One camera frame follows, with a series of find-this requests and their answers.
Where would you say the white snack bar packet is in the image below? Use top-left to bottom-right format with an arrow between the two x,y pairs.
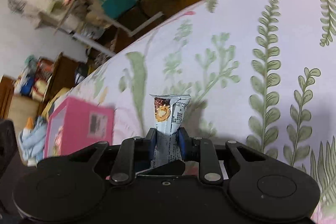
151,94 -> 191,168

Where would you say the blue goose plush toy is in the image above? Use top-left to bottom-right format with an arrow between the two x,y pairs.
18,116 -> 47,166

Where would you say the pink cardboard box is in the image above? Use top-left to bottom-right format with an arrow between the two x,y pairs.
44,97 -> 114,158

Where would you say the blue white gift basket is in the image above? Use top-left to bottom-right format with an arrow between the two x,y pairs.
14,75 -> 34,97

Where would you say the wooden nightstand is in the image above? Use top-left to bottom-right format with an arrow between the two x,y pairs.
42,52 -> 85,103

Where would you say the floral bed sheet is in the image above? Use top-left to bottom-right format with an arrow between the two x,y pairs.
70,0 -> 335,223

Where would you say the teal shopping bag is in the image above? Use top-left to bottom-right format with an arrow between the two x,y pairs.
101,0 -> 137,19

